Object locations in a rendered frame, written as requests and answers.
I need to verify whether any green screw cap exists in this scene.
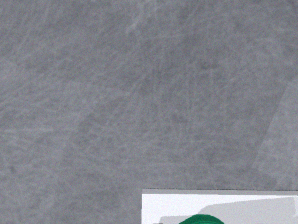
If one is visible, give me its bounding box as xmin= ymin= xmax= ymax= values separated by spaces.
xmin=179 ymin=214 xmax=224 ymax=224

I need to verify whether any light grey panel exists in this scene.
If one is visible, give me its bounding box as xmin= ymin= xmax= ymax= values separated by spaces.
xmin=142 ymin=189 xmax=298 ymax=224

